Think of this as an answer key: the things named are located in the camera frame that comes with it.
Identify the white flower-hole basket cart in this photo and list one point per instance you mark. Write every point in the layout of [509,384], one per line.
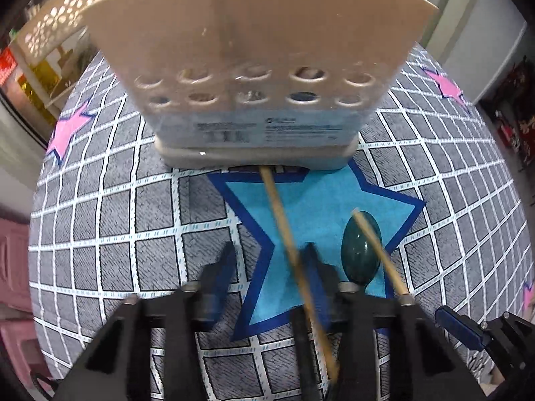
[50,21]

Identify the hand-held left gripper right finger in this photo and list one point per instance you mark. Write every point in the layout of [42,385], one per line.
[322,282]

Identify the dark spoon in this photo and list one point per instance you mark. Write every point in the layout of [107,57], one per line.
[358,250]

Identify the pink plastic stool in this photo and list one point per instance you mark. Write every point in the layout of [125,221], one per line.
[16,259]

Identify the wooden chopstick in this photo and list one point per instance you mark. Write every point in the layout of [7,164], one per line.
[280,217]
[376,246]

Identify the beige plastic utensil holder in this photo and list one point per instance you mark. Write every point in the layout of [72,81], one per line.
[250,29]

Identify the grey checkered star tablecloth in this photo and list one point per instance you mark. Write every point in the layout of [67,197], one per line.
[125,217]

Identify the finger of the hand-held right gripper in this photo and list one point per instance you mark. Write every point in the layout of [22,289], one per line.
[457,328]

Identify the red festive decorations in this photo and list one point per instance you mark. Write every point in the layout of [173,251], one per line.
[518,125]

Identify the red package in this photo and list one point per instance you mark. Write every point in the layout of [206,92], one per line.
[6,67]

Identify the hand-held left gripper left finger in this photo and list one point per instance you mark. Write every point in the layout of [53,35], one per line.
[217,277]

